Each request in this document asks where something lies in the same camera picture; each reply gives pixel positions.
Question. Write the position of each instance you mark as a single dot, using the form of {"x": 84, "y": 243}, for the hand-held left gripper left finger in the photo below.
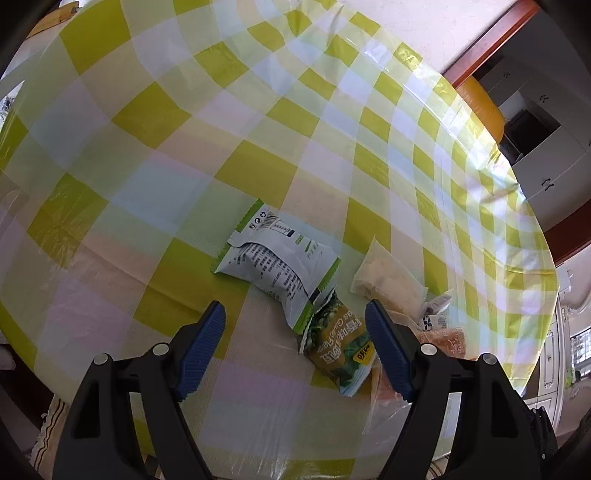
{"x": 203, "y": 346}

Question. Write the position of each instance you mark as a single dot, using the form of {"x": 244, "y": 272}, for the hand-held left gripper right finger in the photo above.
{"x": 385, "y": 346}

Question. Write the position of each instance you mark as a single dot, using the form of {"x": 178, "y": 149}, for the green leafy snack packet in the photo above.
{"x": 337, "y": 346}

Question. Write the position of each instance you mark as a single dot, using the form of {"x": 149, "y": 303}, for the white and green snack packet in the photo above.
{"x": 272, "y": 263}

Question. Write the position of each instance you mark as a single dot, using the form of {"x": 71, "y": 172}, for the clear orange pastry packet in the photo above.
{"x": 445, "y": 342}

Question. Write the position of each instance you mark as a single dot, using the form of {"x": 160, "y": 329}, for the purple snack packet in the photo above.
{"x": 438, "y": 302}

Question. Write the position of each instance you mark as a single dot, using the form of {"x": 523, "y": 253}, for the clear beige pastry packet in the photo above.
{"x": 383, "y": 277}

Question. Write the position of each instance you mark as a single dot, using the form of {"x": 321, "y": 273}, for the white ornate dresser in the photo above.
{"x": 549, "y": 360}

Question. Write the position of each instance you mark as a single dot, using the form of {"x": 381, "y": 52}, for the green checked plastic tablecloth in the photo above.
{"x": 184, "y": 138}

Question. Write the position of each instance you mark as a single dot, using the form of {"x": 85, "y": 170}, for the white cabinet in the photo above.
{"x": 554, "y": 184}

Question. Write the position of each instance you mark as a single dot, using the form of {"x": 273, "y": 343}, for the yellow leather chair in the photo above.
{"x": 480, "y": 106}

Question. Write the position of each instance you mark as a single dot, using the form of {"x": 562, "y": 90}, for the brown wooden door frame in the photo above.
{"x": 498, "y": 41}

